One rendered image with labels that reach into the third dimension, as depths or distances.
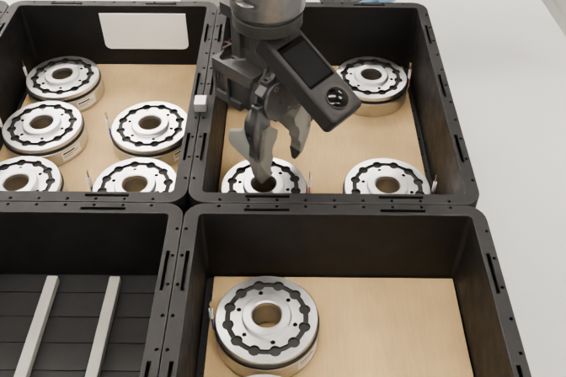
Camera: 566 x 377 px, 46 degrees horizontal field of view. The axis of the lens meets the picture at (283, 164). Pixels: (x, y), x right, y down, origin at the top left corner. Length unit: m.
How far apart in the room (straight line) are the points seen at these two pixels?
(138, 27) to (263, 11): 0.41
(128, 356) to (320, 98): 0.32
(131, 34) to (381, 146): 0.40
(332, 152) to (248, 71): 0.22
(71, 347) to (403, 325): 0.34
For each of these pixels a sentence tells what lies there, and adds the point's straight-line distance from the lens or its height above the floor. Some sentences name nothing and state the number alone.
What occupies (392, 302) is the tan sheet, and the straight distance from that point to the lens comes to 0.72.
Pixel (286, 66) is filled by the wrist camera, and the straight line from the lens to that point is 0.66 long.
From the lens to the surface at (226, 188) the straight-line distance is 0.78.
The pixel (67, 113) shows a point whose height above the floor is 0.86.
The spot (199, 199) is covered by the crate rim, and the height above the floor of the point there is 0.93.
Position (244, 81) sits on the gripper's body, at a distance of 0.69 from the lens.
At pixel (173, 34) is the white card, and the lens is 1.01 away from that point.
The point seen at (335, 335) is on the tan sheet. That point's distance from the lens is 0.69.
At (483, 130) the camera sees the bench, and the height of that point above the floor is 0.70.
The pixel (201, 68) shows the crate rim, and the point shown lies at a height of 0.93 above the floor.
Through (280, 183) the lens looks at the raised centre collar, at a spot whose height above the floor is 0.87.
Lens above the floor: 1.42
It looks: 44 degrees down
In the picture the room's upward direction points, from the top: straight up
